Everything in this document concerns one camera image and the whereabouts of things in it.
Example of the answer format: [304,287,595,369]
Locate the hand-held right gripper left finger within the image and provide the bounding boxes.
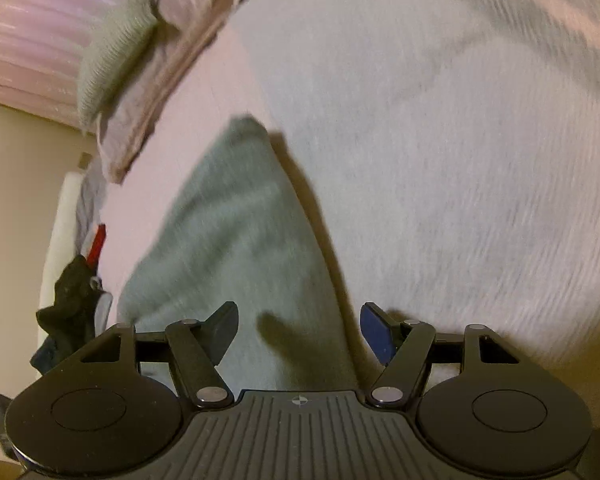
[80,301,239,407]

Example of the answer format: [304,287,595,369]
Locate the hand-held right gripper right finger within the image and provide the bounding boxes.
[360,302,521,407]

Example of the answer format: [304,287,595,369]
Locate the green fleece pants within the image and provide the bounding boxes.
[117,115,371,393]

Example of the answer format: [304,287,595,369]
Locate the red cloth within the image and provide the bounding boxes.
[82,224,107,266]

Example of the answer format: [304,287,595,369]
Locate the black cloth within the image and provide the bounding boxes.
[36,255,106,356]

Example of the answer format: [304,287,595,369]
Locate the grey cloth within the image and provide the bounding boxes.
[75,167,108,256]

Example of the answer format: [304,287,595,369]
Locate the grey white quilt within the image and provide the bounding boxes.
[232,0,600,431]

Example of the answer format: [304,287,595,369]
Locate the folded pink blanket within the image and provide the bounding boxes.
[97,0,258,185]

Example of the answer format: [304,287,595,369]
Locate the pink bed sheet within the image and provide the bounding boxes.
[100,10,281,301]

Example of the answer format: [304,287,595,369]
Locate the green woven pillow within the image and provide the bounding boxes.
[76,0,160,128]

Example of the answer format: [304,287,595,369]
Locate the pink curtain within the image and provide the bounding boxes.
[0,0,148,128]

